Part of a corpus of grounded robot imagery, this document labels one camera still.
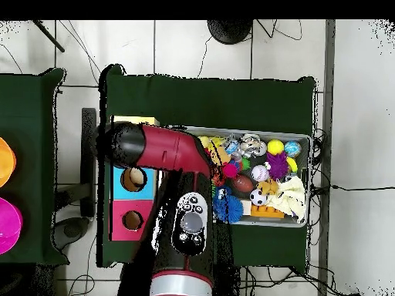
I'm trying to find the wooden box with three holes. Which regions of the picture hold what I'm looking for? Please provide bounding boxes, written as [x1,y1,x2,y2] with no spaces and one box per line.
[109,116,160,242]

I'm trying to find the shallow metal mesh bin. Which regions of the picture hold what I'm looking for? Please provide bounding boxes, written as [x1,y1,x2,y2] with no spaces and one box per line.
[167,124,312,229]

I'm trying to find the blue spiky toy with eyes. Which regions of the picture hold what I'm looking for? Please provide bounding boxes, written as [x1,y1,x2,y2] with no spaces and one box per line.
[212,186,245,224]

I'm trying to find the white baseball with red stitching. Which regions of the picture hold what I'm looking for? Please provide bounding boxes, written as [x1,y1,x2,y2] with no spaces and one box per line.
[250,163,271,183]

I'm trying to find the dark green table cloth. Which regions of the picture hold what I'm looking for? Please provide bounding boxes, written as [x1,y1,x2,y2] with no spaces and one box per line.
[98,66,316,274]
[0,68,70,267]

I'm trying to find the yellow foam ball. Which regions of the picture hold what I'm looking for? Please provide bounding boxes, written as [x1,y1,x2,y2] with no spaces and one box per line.
[266,139,285,156]

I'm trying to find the purple spiky rubber ball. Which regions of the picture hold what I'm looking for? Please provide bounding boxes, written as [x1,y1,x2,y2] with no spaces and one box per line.
[265,150,289,180]

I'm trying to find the light blue patterned ball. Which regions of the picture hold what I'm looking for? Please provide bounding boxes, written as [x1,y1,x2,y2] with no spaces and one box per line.
[283,140,302,158]

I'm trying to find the cream waffle cloth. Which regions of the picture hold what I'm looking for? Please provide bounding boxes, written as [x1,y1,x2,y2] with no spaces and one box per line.
[266,175,306,224]

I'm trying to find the black round stand base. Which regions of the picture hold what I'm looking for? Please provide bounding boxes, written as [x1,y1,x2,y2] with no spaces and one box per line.
[207,19,254,45]

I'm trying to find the orange plastic dish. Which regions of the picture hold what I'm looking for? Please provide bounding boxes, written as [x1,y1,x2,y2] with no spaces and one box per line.
[0,136,17,188]

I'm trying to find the black slanted rod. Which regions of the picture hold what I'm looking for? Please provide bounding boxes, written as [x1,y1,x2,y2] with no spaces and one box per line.
[32,19,66,53]

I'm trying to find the pink plastic bowl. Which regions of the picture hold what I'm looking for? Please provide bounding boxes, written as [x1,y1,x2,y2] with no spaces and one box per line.
[0,197,24,255]

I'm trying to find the black cable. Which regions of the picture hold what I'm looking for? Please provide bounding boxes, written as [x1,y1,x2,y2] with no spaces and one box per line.
[309,183,395,193]

